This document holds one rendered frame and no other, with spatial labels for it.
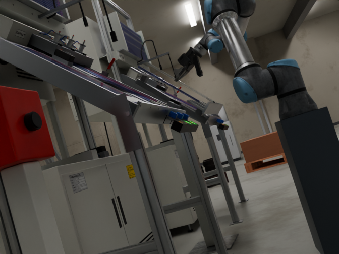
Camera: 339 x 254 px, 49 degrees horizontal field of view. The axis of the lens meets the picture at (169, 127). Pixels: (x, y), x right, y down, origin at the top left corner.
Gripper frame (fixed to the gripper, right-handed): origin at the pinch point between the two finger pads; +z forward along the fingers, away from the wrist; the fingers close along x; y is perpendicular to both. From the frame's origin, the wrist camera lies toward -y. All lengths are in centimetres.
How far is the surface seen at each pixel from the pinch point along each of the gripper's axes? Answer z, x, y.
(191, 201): 30, 39, -59
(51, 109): 50, 48, 25
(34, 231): 19, 149, -45
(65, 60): 14, 81, 16
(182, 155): 25.4, 13.8, -35.9
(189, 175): 30, 14, -47
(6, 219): 52, 117, -25
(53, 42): 15, 75, 30
